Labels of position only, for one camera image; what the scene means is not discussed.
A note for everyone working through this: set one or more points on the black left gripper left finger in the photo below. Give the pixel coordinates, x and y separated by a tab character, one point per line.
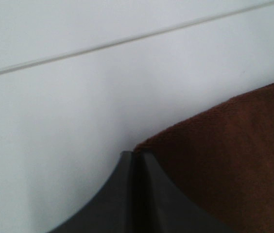
110	210

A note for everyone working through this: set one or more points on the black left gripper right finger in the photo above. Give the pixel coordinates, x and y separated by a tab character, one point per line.
170	209

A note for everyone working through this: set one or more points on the brown towel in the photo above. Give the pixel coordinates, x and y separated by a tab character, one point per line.
223	160

